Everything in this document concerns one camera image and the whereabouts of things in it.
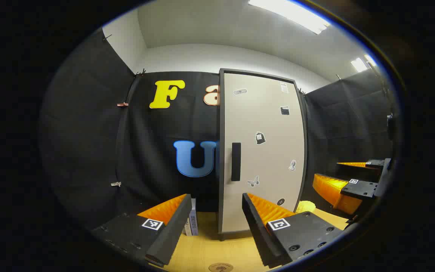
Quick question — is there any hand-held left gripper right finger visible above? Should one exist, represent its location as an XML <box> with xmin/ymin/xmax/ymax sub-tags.
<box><xmin>242</xmin><ymin>193</ymin><xmax>344</xmax><ymax>269</ymax></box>

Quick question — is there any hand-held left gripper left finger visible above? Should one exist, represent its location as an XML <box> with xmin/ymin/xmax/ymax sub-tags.
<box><xmin>91</xmin><ymin>194</ymin><xmax>193</xmax><ymax>267</ymax></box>

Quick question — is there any black door handle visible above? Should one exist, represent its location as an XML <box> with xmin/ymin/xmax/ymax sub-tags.
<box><xmin>231</xmin><ymin>142</ymin><xmax>241</xmax><ymax>182</ymax></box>

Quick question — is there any dark grey cabinet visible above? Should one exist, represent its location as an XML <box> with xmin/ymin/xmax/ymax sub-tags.
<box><xmin>217</xmin><ymin>68</ymin><xmax>309</xmax><ymax>241</ymax></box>

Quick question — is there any purple book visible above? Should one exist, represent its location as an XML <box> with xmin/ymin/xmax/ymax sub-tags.
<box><xmin>188</xmin><ymin>198</ymin><xmax>199</xmax><ymax>236</ymax></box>

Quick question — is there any yellow fluffy object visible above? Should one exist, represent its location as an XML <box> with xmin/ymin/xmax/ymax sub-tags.
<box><xmin>296</xmin><ymin>201</ymin><xmax>315</xmax><ymax>214</ymax></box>

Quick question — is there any small ceiling light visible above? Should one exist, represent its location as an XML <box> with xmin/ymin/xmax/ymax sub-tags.
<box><xmin>350</xmin><ymin>54</ymin><xmax>377</xmax><ymax>73</ymax></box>

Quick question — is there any black backdrop cloth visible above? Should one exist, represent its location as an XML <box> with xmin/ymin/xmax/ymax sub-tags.
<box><xmin>40</xmin><ymin>28</ymin><xmax>395</xmax><ymax>232</ymax></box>

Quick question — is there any long ceiling light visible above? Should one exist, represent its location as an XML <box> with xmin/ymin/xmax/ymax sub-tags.
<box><xmin>248</xmin><ymin>0</ymin><xmax>331</xmax><ymax>35</ymax></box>

